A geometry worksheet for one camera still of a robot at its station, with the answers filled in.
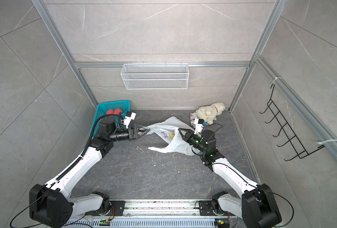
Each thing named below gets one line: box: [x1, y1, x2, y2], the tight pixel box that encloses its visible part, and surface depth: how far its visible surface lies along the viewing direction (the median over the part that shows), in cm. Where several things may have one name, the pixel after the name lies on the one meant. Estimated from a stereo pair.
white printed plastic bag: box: [146, 116, 195, 156], surface depth 81 cm
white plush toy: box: [195, 102, 226, 125], surface depth 110 cm
